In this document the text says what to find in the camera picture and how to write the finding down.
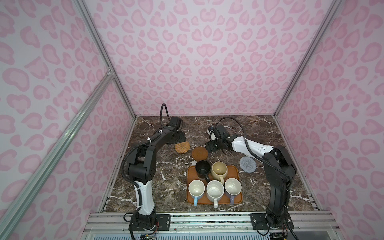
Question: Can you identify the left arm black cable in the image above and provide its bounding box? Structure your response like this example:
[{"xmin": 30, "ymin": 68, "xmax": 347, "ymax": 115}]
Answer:
[{"xmin": 159, "ymin": 103, "xmax": 171, "ymax": 128}]

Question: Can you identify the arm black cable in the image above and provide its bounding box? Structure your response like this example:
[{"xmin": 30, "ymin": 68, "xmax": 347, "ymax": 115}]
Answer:
[
  {"xmin": 159, "ymin": 103, "xmax": 171, "ymax": 128},
  {"xmin": 214, "ymin": 116, "xmax": 296, "ymax": 184}
]

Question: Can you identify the cream yellow mug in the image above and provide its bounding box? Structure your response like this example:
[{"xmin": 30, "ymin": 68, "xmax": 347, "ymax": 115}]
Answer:
[{"xmin": 211, "ymin": 162, "xmax": 228, "ymax": 185}]

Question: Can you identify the left diagonal aluminium strut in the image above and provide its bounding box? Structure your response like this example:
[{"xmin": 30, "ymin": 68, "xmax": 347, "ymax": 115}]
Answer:
[{"xmin": 1, "ymin": 72, "xmax": 115, "ymax": 240}]

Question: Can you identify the white mug blue handle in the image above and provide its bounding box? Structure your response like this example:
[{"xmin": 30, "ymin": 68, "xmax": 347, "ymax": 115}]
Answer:
[{"xmin": 188, "ymin": 180, "xmax": 206, "ymax": 206}]

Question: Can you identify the brown coaster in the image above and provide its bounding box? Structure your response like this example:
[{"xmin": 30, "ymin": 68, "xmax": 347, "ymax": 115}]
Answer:
[{"xmin": 191, "ymin": 147, "xmax": 209, "ymax": 162}]

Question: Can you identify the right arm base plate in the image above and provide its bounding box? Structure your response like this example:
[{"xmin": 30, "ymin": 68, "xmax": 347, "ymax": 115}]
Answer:
[{"xmin": 250, "ymin": 213, "xmax": 295, "ymax": 231}]

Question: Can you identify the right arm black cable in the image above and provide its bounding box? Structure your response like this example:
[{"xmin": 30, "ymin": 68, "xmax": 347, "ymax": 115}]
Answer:
[{"xmin": 214, "ymin": 116, "xmax": 296, "ymax": 184}]

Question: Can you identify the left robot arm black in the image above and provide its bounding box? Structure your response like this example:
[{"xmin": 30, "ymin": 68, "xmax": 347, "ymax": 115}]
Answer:
[{"xmin": 120, "ymin": 117, "xmax": 186, "ymax": 229}]

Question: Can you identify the white mug purple handle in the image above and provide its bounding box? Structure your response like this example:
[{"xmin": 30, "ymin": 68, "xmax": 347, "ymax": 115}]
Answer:
[{"xmin": 224, "ymin": 178, "xmax": 242, "ymax": 206}]

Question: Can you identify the left corner aluminium post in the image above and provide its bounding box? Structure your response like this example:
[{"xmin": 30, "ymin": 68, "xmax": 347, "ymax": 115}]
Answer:
[{"xmin": 74, "ymin": 0, "xmax": 137, "ymax": 120}]

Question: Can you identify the corner aluminium post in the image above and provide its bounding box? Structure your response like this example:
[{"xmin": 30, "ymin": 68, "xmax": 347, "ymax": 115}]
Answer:
[
  {"xmin": 273, "ymin": 0, "xmax": 345, "ymax": 119},
  {"xmin": 74, "ymin": 0, "xmax": 137, "ymax": 120}
]

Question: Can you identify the aluminium front rail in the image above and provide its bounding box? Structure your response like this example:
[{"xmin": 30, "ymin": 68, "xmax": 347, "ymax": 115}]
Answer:
[{"xmin": 81, "ymin": 211, "xmax": 344, "ymax": 240}]

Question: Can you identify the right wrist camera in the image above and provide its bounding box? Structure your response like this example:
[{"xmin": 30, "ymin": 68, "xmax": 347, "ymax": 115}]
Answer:
[{"xmin": 207, "ymin": 126, "xmax": 216, "ymax": 141}]

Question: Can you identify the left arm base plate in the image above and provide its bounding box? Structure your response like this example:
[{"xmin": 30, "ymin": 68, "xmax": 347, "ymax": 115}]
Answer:
[{"xmin": 130, "ymin": 214, "xmax": 171, "ymax": 232}]

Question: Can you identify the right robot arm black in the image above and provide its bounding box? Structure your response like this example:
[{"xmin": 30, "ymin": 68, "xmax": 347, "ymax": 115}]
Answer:
[{"xmin": 206, "ymin": 124, "xmax": 297, "ymax": 229}]

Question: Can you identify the grey round coaster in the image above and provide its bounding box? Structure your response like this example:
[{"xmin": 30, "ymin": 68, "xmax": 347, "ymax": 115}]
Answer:
[{"xmin": 239, "ymin": 157, "xmax": 257, "ymax": 173}]

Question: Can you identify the black mug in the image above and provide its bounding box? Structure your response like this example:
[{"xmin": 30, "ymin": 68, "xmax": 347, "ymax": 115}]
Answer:
[{"xmin": 195, "ymin": 161, "xmax": 211, "ymax": 183}]

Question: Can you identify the right corner aluminium post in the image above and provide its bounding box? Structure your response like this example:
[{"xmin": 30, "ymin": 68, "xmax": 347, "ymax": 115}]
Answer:
[{"xmin": 273, "ymin": 0, "xmax": 345, "ymax": 119}]

